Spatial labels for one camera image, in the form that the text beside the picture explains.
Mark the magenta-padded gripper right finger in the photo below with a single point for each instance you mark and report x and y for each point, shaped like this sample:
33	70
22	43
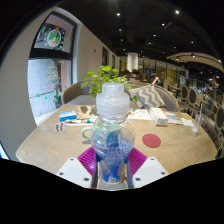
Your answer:
149	170

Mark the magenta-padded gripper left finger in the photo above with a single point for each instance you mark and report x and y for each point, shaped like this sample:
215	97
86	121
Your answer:
75	170

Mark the clear bottle with blue label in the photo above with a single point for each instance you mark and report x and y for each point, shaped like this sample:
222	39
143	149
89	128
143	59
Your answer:
112	140

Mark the flat round red coaster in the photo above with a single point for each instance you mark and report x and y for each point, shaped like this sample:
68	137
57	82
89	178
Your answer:
151	140

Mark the pale green ceramic mug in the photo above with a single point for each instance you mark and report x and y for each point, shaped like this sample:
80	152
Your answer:
84	133

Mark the pill blister pack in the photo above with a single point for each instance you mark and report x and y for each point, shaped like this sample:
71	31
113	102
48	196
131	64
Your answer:
60	127

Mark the white toothpaste tube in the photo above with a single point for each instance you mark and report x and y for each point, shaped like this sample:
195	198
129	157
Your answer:
76	122

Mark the white cardboard box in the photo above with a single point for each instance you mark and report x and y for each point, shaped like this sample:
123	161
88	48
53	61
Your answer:
158	116

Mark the printed paper sheet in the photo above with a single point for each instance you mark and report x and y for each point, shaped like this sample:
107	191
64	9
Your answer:
140	114

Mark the white paper napkin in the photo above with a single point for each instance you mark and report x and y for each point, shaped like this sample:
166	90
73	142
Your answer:
186	122

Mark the yellow card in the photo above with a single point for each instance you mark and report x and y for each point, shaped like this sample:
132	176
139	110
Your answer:
186	115

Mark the drinking glass with straw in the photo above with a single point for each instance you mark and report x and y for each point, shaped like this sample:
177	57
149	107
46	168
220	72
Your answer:
197	125

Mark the grey curved sofa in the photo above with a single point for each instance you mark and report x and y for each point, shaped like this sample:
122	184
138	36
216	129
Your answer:
75	91

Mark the group of oval-back chairs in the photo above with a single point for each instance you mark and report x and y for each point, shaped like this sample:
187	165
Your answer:
193	96

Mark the person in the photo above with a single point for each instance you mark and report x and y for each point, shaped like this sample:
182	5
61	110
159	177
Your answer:
155	80
135	75
126	74

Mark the green potted plant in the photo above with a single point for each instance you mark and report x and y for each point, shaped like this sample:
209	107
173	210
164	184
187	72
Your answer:
96	80

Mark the window with festive decals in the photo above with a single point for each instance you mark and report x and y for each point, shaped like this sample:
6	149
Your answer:
50	80

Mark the white round column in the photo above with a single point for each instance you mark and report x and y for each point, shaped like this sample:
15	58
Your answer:
132	61

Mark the group of ceiling spotlights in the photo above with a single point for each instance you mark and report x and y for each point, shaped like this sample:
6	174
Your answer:
163	25

